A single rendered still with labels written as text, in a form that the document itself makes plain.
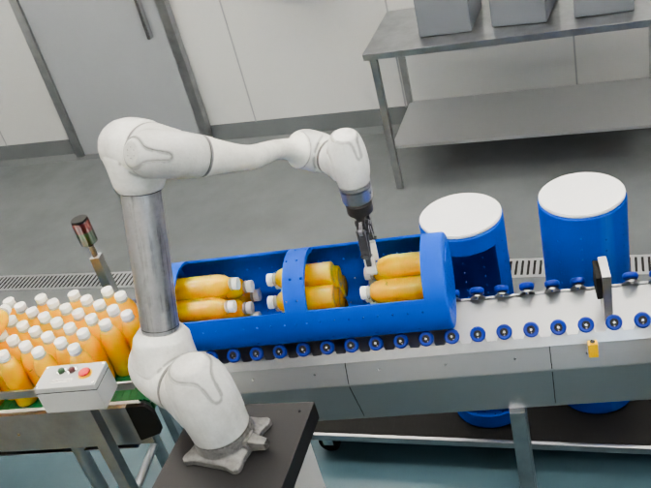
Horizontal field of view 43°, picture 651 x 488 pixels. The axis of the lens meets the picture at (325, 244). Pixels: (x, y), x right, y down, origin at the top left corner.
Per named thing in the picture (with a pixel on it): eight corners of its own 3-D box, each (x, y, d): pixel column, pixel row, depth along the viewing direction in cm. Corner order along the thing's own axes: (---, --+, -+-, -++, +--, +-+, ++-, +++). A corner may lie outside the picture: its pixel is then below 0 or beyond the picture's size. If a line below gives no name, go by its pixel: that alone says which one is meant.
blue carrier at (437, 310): (455, 348, 237) (441, 263, 223) (173, 372, 257) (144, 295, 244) (457, 292, 261) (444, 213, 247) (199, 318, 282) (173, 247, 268)
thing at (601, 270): (613, 320, 236) (610, 276, 228) (599, 320, 237) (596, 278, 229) (608, 298, 244) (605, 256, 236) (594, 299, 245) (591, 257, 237)
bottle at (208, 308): (168, 298, 255) (225, 292, 250) (177, 303, 261) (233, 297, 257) (168, 321, 253) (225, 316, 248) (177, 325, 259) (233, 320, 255)
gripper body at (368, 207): (369, 206, 227) (376, 234, 232) (372, 191, 234) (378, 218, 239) (343, 209, 229) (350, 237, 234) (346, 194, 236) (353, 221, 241)
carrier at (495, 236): (445, 391, 338) (471, 438, 314) (407, 210, 292) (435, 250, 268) (510, 368, 341) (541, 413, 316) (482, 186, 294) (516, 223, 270)
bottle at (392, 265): (437, 273, 236) (373, 280, 240) (440, 273, 243) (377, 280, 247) (434, 249, 236) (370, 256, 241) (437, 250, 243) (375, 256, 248)
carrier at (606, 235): (644, 372, 322) (573, 356, 338) (638, 178, 276) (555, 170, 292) (621, 423, 304) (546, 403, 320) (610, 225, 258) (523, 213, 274)
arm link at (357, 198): (371, 172, 231) (375, 190, 234) (340, 176, 233) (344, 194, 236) (368, 189, 223) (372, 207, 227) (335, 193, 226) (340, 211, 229)
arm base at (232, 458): (251, 477, 201) (243, 462, 198) (181, 464, 212) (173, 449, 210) (287, 423, 213) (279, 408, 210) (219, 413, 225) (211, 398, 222)
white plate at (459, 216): (408, 208, 291) (409, 211, 292) (435, 246, 268) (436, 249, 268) (481, 184, 293) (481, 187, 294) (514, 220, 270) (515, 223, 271)
